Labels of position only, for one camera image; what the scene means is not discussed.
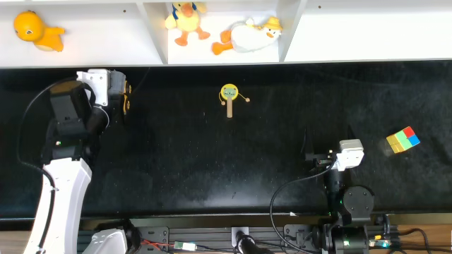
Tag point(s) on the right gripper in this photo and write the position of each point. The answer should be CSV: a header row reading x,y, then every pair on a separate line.
x,y
319,158

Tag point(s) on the grey and yellow toy truck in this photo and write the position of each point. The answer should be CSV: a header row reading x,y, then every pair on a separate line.
x,y
118,83

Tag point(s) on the yellow rubber duck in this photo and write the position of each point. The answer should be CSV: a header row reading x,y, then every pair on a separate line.
x,y
30,28

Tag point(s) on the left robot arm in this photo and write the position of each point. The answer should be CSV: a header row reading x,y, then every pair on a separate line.
x,y
65,183

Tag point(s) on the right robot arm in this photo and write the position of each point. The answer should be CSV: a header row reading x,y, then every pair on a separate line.
x,y
356,204

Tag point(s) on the many-coloured puzzle cube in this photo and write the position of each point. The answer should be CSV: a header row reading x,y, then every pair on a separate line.
x,y
402,140

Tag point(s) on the white shelf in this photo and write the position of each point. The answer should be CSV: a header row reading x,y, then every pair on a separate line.
x,y
353,35

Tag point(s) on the yellow wooden rattle drum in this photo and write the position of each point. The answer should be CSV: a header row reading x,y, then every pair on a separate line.
x,y
229,92

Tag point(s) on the white plush duck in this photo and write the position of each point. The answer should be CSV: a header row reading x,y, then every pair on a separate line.
x,y
250,39

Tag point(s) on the yellow plush duck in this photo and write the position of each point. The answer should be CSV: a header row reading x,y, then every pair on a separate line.
x,y
187,23

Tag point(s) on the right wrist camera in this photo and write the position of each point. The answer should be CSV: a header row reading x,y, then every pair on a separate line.
x,y
350,154

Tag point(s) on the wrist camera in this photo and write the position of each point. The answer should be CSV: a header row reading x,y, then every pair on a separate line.
x,y
350,154
95,86

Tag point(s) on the mounting rail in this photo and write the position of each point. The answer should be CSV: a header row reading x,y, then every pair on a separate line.
x,y
212,235

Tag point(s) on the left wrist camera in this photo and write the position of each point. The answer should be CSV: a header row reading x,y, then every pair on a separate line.
x,y
95,86

